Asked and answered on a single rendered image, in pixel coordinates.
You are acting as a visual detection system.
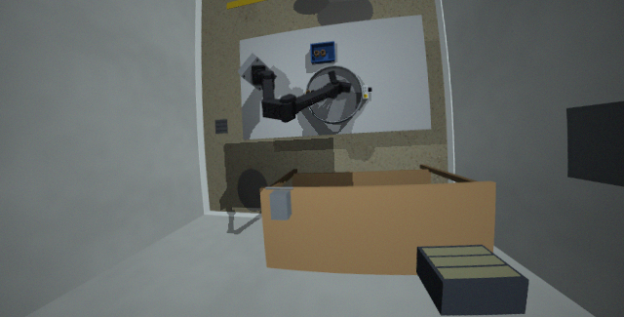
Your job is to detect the blue crate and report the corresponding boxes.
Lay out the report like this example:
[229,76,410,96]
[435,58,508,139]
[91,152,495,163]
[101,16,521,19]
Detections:
[310,41,335,64]

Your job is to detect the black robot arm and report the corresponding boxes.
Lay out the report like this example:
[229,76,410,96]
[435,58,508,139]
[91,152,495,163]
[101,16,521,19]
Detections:
[252,65,352,123]

